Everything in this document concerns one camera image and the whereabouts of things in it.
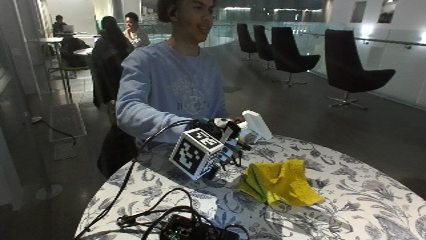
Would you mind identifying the white plastic bottle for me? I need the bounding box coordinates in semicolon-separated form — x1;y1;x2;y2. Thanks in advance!
239;109;275;145

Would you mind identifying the white cube with black markers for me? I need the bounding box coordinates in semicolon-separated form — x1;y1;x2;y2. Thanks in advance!
168;127;227;181

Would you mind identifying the yellow cloth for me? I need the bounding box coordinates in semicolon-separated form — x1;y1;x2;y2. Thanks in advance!
235;159;326;207

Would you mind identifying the person in light blue sweatshirt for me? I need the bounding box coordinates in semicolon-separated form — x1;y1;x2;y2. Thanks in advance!
115;0;233;148

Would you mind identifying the black swivel lounge chair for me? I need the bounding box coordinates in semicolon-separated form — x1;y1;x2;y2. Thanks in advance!
271;26;322;88
253;24;276;72
324;28;397;111
236;22;260;62

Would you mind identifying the black chair back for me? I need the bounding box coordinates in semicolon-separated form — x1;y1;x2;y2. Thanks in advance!
96;123;140;180

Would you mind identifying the black electronics box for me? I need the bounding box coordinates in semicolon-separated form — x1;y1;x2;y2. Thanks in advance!
159;214;241;240

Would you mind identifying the white blue floral tablecloth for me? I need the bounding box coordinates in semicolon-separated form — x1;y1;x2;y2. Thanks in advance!
73;134;426;240

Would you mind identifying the round white cafe table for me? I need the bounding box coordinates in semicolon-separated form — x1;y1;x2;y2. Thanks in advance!
72;47;96;57

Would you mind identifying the metal handrail on glass railing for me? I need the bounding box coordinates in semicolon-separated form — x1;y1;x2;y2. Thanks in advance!
265;29;426;48

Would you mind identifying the round metal stand base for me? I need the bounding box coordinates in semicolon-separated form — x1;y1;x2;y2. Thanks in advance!
35;183;66;201

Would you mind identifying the tall white bar table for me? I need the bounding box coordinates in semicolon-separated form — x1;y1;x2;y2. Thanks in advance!
38;36;75;104

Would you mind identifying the looped black cable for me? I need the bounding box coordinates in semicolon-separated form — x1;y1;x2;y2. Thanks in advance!
116;187;251;240

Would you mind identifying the long black glove cable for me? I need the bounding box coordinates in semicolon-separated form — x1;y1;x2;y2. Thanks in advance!
73;119;200;240

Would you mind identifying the black wall cable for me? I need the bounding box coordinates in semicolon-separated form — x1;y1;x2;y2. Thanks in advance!
30;115;79;147

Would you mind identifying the dark wall picture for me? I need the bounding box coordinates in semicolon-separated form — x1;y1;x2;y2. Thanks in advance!
377;0;400;25
349;0;369;24

